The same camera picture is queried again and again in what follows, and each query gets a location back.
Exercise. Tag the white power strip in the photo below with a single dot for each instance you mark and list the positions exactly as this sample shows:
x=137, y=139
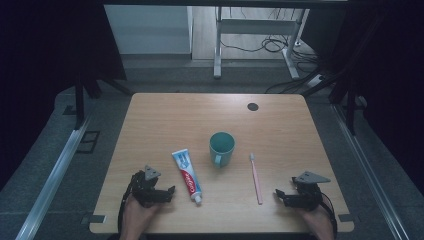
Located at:
x=315, y=80

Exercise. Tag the person's left hand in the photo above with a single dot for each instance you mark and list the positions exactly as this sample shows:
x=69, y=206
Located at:
x=136, y=218

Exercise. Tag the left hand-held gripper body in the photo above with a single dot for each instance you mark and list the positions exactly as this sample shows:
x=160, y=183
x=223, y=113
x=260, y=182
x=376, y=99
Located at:
x=144, y=191

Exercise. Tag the dark round table grommet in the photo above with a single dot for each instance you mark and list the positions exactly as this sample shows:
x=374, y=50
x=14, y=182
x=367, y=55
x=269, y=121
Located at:
x=252, y=106

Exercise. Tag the pink toothbrush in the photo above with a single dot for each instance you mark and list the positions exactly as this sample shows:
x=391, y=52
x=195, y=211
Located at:
x=256, y=180

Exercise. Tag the black metal stand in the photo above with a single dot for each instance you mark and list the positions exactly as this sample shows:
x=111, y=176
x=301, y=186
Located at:
x=79, y=106
x=350, y=110

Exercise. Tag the person's right hand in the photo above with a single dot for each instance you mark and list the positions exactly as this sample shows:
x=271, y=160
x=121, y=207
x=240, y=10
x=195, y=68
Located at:
x=320, y=223

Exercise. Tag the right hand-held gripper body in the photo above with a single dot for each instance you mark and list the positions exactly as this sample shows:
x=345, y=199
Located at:
x=308, y=196

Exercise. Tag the white metal desk frame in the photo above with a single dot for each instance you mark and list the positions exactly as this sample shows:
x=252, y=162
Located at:
x=218, y=50

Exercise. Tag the black floor bracket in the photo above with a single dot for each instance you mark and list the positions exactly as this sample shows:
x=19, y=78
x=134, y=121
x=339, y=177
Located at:
x=88, y=141

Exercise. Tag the blue and red toothpaste tube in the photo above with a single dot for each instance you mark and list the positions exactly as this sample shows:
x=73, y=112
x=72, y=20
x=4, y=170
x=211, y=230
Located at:
x=188, y=178

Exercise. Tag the white panel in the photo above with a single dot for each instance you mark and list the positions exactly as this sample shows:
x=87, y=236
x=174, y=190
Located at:
x=146, y=30

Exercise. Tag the aluminium rail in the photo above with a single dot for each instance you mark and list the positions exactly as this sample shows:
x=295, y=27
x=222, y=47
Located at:
x=366, y=173
x=50, y=186

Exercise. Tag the dark curtain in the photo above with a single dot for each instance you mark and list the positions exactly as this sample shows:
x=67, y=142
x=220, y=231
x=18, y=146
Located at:
x=393, y=83
x=40, y=66

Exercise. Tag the teal cup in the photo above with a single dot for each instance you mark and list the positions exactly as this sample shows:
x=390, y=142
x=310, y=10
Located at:
x=221, y=150

